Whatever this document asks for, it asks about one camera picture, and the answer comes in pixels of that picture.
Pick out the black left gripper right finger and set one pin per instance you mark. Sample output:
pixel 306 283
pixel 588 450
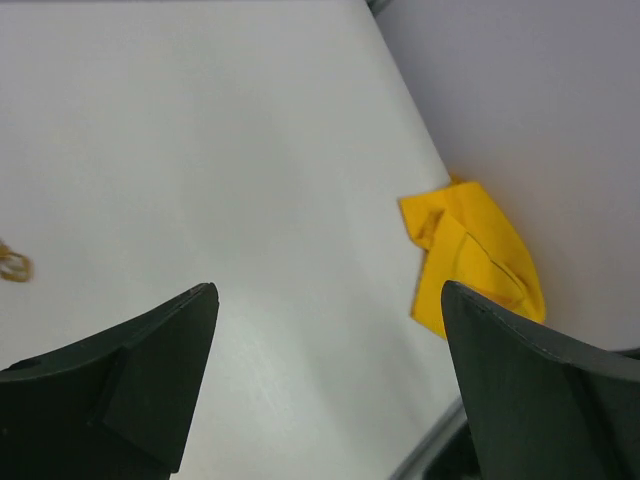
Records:
pixel 540 404

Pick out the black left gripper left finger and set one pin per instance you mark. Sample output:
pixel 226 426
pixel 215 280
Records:
pixel 116 405

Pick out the gold metal spoon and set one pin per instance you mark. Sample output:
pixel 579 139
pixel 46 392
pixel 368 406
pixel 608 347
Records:
pixel 15 267

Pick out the yellow Pikachu cloth placemat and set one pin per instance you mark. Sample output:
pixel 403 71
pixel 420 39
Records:
pixel 468 239

